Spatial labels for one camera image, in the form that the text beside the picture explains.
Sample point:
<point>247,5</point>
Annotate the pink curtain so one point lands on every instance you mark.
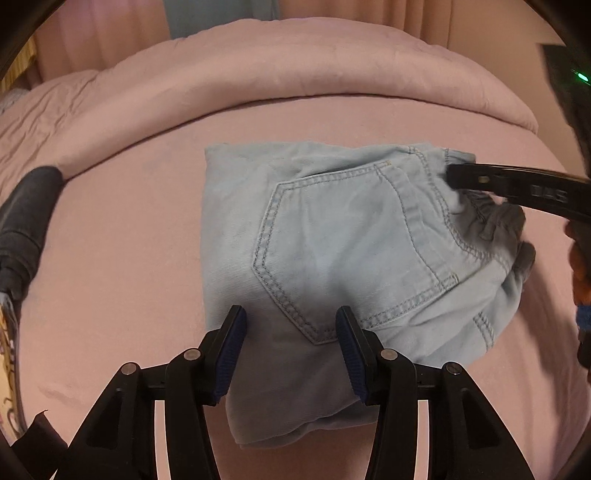
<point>443,23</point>

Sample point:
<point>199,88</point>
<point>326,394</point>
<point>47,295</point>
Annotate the printed colourful cloth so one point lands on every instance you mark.
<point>9,364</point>

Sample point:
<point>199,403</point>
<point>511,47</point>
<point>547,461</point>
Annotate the person's right hand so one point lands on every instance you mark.
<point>581,263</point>

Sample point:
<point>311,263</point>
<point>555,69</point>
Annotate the dark grey garment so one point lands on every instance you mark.
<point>25,221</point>

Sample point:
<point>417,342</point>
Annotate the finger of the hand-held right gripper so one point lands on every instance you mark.
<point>517,184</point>

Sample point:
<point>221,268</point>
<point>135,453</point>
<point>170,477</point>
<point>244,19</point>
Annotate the pink bed sheet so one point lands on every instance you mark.
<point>129,277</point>

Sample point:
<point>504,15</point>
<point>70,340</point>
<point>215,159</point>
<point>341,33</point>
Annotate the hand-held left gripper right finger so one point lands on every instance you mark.
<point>352,355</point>

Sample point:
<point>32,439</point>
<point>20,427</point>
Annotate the pale blue hanging cloth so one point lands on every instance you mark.
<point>221,16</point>

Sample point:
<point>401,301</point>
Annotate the pink folded duvet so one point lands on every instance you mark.
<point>300,69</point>

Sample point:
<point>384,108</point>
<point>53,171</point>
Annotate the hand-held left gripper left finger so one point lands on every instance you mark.
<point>231,350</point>

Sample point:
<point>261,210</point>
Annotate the light blue denim pants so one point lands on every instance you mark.
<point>332,240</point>

